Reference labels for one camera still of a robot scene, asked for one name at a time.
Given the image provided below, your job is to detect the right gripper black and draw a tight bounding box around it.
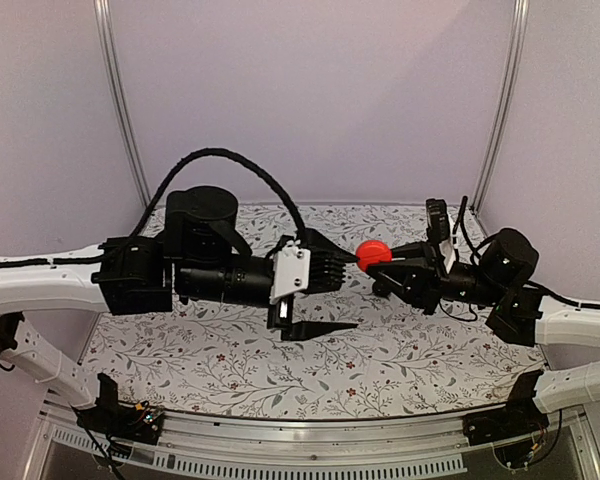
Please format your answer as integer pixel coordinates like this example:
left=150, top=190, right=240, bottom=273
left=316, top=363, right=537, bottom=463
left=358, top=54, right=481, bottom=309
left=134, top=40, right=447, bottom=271
left=366, top=239, right=504, bottom=315

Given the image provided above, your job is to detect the red round charging case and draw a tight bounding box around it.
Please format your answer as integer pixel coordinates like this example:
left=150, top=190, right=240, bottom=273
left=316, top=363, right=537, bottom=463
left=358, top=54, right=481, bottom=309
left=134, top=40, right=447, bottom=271
left=355, top=240, right=393, bottom=272

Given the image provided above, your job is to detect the black earbud charging case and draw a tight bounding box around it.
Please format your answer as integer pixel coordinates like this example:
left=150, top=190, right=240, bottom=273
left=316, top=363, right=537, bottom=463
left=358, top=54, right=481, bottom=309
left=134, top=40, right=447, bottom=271
left=372, top=282, right=391, bottom=298

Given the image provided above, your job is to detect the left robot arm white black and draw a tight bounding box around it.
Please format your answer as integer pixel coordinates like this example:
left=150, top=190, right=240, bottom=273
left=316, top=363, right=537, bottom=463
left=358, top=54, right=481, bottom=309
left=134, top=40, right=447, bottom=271
left=0, top=186, right=355, bottom=434

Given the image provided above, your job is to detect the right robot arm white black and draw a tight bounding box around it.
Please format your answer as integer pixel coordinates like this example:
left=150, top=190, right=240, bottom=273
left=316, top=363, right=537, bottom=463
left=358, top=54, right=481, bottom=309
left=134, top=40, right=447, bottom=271
left=356, top=228, right=600, bottom=436

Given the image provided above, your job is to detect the floral patterned table mat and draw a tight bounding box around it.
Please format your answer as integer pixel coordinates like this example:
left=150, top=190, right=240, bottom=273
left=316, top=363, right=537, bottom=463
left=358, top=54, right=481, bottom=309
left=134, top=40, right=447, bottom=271
left=77, top=202, right=547, bottom=419

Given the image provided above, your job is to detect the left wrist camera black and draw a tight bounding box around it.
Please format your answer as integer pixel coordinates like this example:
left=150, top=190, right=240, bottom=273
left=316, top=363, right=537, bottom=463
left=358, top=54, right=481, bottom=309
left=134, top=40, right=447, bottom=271
left=266, top=235, right=356, bottom=305

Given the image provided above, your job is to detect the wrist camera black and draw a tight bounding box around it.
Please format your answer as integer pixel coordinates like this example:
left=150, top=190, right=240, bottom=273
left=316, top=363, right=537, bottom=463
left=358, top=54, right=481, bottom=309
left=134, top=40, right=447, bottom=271
left=425, top=198, right=458, bottom=273
left=266, top=235, right=356, bottom=305

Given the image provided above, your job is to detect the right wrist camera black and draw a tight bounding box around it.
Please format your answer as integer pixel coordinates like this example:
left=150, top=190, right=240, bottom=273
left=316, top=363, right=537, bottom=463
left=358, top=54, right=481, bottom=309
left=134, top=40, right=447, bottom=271
left=425, top=198, right=458, bottom=273

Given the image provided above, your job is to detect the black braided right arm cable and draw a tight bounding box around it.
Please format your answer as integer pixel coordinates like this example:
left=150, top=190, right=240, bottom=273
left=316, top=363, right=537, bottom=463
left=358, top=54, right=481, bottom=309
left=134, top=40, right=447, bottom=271
left=449, top=195, right=486, bottom=261

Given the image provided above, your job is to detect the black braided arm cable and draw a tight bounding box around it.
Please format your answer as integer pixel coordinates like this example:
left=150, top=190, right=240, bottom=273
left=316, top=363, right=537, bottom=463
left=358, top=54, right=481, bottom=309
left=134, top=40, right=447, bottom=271
left=129, top=147, right=309, bottom=246
left=449, top=195, right=486, bottom=261

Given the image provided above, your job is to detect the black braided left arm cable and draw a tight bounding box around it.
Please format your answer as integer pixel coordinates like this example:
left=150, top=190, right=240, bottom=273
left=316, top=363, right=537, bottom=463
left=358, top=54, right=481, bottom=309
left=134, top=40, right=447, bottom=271
left=129, top=147, right=309, bottom=246

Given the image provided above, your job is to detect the aluminium rail base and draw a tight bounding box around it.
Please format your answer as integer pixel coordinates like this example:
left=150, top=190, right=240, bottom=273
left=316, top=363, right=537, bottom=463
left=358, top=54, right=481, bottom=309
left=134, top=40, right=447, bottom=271
left=24, top=397, right=600, bottom=479

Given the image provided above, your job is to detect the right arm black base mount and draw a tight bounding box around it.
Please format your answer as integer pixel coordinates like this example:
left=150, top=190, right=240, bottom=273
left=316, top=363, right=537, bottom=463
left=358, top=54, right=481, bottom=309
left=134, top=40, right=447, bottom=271
left=462, top=370, right=549, bottom=446

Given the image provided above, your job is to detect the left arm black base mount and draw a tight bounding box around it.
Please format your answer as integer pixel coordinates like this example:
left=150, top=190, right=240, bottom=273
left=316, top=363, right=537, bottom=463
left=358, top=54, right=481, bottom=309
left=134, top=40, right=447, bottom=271
left=76, top=373, right=165, bottom=445

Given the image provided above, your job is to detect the aluminium frame post right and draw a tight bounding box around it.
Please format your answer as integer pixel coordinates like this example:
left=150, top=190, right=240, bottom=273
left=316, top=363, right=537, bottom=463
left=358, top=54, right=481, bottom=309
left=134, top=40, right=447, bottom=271
left=471, top=0, right=530, bottom=218

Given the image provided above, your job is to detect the aluminium frame post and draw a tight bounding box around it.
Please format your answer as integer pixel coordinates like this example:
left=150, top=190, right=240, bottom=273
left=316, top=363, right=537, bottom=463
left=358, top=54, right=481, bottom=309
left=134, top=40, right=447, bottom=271
left=471, top=0, right=530, bottom=218
left=93, top=0, right=151, bottom=207

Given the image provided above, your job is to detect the aluminium frame post left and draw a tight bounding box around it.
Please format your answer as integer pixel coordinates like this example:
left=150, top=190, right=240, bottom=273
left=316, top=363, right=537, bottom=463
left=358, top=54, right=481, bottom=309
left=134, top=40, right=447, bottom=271
left=93, top=0, right=151, bottom=207

